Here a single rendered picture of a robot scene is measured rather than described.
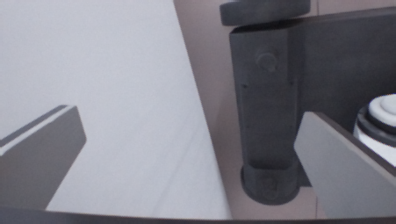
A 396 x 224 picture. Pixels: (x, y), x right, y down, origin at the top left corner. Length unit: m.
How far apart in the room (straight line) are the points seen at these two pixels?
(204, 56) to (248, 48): 0.27
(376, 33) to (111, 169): 0.51
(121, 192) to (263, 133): 0.36
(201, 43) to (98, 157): 0.49
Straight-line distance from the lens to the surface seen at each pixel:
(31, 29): 0.25
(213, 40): 0.66
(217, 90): 0.70
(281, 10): 0.44
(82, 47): 0.28
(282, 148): 0.56
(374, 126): 0.44
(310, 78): 0.50
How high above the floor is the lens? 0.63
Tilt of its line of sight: 57 degrees down
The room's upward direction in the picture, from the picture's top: 151 degrees counter-clockwise
